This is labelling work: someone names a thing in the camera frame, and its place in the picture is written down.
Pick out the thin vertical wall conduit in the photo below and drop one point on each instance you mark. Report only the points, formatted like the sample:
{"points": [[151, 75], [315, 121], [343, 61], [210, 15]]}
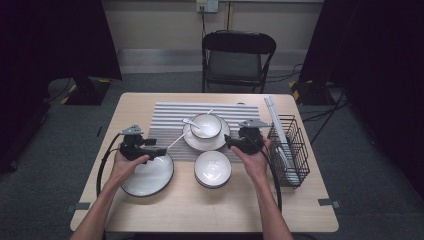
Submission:
{"points": [[228, 16]]}

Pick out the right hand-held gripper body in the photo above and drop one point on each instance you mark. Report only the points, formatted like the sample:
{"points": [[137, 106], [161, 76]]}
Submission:
{"points": [[251, 140]]}

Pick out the grey striped placemat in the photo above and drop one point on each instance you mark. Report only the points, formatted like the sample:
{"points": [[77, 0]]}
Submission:
{"points": [[166, 116]]}

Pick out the person's right hand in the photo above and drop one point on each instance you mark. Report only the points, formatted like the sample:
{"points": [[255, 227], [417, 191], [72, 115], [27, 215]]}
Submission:
{"points": [[255, 163]]}

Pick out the white chopstick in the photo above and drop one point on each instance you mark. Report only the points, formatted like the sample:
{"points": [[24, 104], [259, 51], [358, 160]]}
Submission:
{"points": [[178, 140]]}

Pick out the black folding chair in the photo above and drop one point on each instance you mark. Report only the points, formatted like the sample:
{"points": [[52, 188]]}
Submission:
{"points": [[238, 41]]}

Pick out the black stand base yellow tape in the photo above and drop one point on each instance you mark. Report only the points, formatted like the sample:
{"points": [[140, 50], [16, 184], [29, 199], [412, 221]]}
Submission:
{"points": [[86, 93], [310, 95]]}

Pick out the person's left hand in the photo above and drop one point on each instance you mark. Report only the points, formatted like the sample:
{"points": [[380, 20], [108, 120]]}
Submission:
{"points": [[128, 170]]}

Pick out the white wall socket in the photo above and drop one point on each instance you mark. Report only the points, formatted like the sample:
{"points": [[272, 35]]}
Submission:
{"points": [[211, 5]]}

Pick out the bundle of white chopsticks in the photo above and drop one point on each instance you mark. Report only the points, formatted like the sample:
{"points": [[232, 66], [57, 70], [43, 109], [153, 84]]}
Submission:
{"points": [[273, 110]]}

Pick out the white plate dark rim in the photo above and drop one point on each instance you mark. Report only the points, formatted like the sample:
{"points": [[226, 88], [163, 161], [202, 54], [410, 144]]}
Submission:
{"points": [[206, 145], [153, 176]]}

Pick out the white bowl dark rim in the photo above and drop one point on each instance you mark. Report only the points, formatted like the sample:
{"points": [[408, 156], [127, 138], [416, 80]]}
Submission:
{"points": [[213, 168], [210, 128]]}

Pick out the grey tape piece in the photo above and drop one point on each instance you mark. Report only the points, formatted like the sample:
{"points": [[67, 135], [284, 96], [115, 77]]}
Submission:
{"points": [[328, 202], [78, 206]]}

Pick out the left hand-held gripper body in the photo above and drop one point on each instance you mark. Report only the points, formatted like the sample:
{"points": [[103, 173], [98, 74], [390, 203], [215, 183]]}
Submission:
{"points": [[133, 148]]}

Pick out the black curtain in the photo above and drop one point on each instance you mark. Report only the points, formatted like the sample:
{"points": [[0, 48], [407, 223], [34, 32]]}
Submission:
{"points": [[383, 66], [50, 40]]}

